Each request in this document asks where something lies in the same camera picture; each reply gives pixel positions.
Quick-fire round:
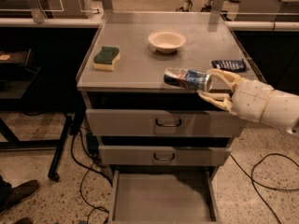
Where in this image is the grey open bottom drawer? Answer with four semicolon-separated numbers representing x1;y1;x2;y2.
108;171;221;224

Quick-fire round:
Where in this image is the black floor cable left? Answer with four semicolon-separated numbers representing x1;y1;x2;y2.
69;126;113;224

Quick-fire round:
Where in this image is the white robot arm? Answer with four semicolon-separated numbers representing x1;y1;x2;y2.
198;69;299;138

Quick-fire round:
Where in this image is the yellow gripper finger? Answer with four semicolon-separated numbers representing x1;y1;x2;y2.
207;68;246;91
197;91;232;112

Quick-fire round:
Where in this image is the blue silver redbull can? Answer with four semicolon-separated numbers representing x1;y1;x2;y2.
164;68;212;91

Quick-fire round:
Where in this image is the white paper bowl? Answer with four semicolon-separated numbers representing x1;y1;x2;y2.
148;30;187;54

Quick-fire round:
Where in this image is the brown shoe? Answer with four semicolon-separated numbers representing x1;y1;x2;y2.
0;180;39;212

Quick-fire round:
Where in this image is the grey top drawer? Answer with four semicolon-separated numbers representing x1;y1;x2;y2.
86;109;247;137

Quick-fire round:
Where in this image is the black power adapter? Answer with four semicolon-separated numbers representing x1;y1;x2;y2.
86;133;99;155

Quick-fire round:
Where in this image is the black table frame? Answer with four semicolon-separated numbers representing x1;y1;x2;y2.
0;49;72;181

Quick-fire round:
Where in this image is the black floor cable right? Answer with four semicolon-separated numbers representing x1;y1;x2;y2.
229;152;299;224

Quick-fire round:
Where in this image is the white horizontal rail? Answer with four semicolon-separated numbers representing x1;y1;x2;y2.
0;18;102;28

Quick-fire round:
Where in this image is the green yellow sponge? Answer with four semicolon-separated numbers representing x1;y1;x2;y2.
93;47;121;71

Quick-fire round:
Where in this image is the black floor cable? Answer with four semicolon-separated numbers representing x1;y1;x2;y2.
69;126;113;224
229;152;299;224

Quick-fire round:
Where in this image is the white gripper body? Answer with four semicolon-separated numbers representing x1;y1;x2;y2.
232;80;274;122

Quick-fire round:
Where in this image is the grey middle drawer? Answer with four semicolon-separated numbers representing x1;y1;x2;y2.
99;146;230;166

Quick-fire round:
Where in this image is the grey metal drawer cabinet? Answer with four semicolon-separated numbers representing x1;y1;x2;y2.
75;10;268;224

